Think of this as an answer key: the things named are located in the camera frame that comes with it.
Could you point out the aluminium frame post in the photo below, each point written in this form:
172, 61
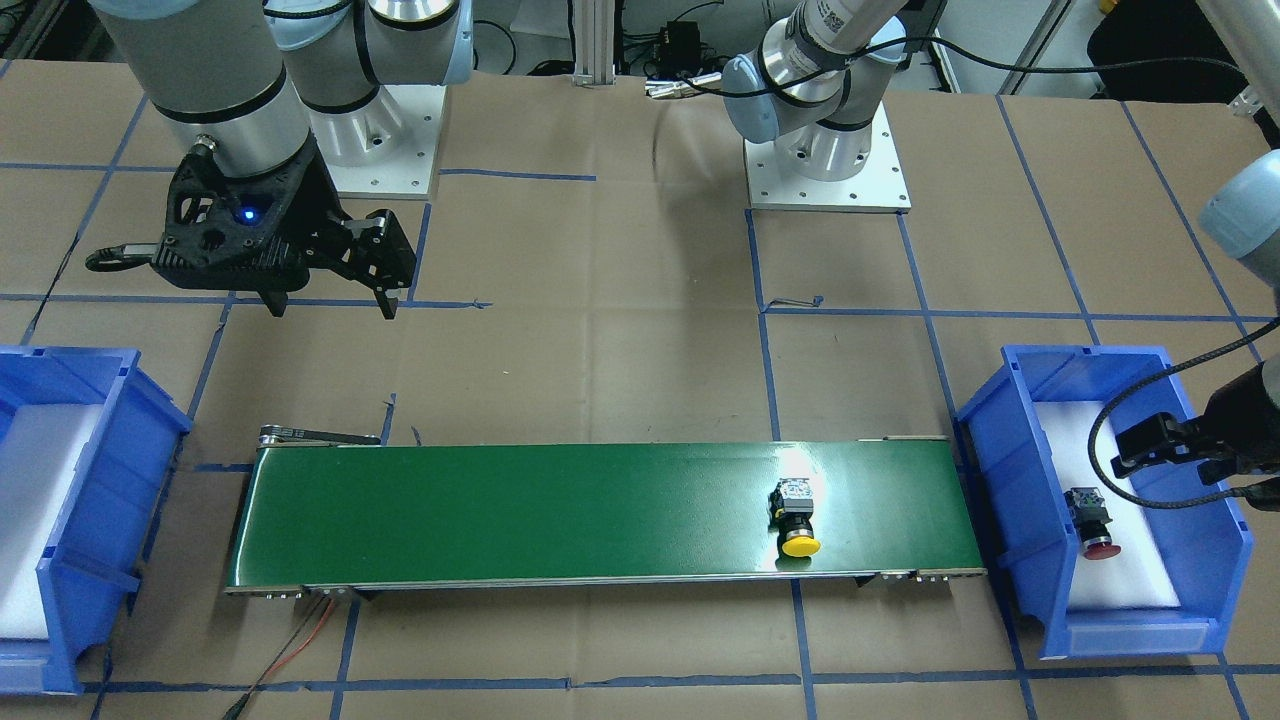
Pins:
594, 35

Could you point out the white foam pad bin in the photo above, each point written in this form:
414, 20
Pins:
39, 454
1136, 577

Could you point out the yellow push button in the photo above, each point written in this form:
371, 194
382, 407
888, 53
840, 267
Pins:
791, 506

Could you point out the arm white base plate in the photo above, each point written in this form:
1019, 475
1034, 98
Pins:
828, 165
388, 149

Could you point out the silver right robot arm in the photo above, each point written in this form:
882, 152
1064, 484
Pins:
269, 97

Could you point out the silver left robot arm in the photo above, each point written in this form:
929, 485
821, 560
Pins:
821, 72

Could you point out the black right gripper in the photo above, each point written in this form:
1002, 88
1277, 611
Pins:
303, 203

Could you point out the red push button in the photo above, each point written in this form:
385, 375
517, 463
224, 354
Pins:
1090, 520

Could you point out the blue bin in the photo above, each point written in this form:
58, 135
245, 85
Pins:
87, 568
1205, 549

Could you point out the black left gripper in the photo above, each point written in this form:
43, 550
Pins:
1243, 403

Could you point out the green conveyor belt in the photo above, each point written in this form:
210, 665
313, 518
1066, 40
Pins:
343, 518

